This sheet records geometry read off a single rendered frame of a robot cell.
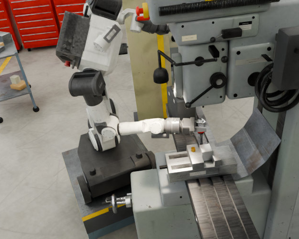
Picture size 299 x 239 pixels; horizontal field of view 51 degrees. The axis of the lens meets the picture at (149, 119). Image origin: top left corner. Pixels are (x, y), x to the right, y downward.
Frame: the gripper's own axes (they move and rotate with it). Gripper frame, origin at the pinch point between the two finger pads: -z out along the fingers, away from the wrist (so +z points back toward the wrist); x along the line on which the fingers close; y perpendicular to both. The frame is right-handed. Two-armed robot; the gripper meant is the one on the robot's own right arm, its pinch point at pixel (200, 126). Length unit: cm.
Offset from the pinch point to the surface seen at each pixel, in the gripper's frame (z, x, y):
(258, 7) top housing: -22, -8, -62
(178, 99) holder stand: 13.6, 28.9, 1.0
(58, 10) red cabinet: 255, 403, 42
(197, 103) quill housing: 1.4, -10.6, -21.0
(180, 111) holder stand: 12.4, 25.8, 7.6
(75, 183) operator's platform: 95, 23, 74
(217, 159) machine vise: -8.5, -15.8, 8.5
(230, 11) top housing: -11, -11, -62
